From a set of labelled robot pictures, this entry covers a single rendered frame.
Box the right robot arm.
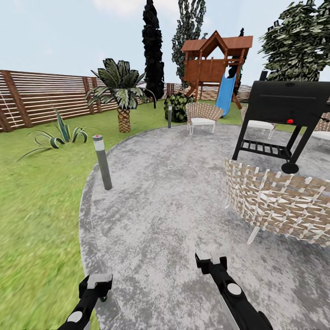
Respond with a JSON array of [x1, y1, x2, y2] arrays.
[[195, 249, 274, 330]]

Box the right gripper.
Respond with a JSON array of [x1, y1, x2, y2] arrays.
[[195, 253, 227, 281]]

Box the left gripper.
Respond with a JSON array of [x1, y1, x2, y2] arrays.
[[79, 275, 112, 305]]

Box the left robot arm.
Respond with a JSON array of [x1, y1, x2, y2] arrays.
[[57, 274, 112, 330]]

